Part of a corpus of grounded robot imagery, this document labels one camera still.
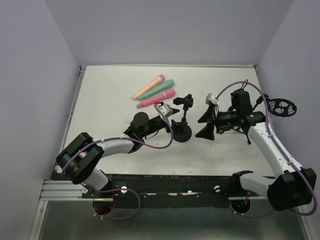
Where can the pink toy microphone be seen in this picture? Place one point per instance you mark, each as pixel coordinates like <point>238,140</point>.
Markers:
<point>169,93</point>

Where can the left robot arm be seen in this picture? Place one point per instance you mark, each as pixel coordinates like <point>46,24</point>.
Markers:
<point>79,159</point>

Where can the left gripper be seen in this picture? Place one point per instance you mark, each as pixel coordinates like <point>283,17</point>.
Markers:
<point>169,119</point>

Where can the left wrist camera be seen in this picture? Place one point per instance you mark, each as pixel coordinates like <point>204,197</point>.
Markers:
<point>163,109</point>

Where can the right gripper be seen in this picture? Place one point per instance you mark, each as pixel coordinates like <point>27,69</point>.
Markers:
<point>213,120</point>

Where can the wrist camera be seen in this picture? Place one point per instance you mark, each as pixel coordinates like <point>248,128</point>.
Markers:
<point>212,100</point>
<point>163,109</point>

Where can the black tripod mic stand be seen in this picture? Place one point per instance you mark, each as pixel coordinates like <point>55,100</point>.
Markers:
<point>240,116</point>

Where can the peach toy microphone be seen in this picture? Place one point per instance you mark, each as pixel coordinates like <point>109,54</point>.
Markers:
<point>155,82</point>

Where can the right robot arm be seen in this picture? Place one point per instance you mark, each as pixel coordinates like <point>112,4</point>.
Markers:
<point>292,185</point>

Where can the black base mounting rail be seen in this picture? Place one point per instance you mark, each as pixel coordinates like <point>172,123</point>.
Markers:
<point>168,191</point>

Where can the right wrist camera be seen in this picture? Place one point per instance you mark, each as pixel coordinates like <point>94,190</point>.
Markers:
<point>212,100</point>

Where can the black round-base mic stand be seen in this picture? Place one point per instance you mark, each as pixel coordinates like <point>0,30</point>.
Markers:
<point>187,103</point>

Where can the teal toy microphone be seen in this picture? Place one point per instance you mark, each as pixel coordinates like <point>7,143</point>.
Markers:
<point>158,89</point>

